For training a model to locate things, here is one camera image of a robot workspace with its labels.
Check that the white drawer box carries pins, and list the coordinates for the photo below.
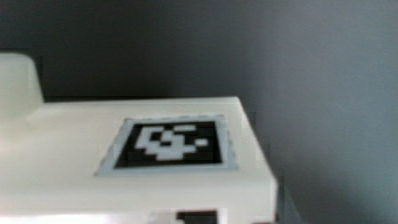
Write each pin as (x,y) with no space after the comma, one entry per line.
(126,162)

